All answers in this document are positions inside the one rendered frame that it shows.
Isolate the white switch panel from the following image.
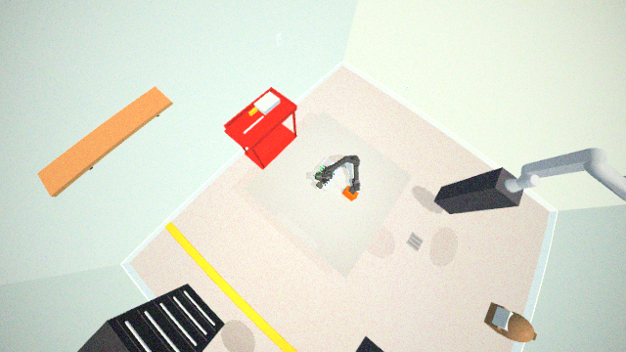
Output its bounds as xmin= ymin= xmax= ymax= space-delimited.
xmin=309 ymin=157 xmax=342 ymax=191

